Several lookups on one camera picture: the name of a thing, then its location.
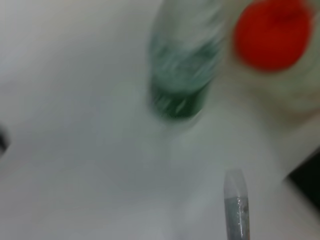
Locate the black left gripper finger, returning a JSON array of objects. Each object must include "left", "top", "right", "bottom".
[{"left": 0, "top": 123, "right": 10, "bottom": 155}]

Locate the translucent glass fruit bowl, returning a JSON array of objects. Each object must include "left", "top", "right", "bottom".
[{"left": 219, "top": 0, "right": 320, "bottom": 121}]

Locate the black mesh pen holder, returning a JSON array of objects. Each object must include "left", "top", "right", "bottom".
[{"left": 284, "top": 149, "right": 320, "bottom": 209}]

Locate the green label water bottle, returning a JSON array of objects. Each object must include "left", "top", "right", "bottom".
[{"left": 144, "top": 0, "right": 226, "bottom": 124}]

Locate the red-orange fruit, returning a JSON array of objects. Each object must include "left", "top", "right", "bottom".
[{"left": 233, "top": 0, "right": 317, "bottom": 74}]

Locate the grey marker pen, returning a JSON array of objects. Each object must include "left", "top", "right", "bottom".
[{"left": 223, "top": 169, "right": 252, "bottom": 240}]

